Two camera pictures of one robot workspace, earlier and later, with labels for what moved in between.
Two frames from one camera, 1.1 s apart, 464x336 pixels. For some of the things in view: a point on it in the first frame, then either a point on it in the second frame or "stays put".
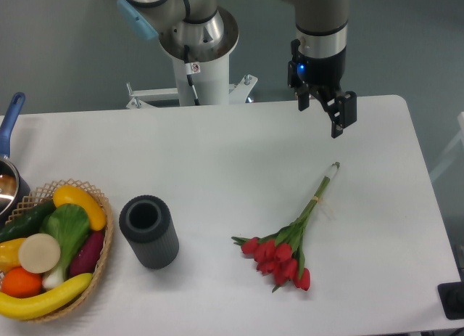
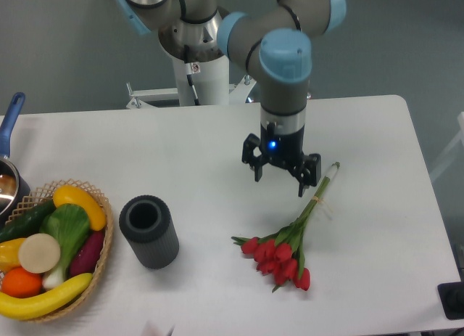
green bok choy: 69,224 stays put
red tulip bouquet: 279,254 stays put
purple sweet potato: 85,258 stays put
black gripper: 308,73 to 285,149
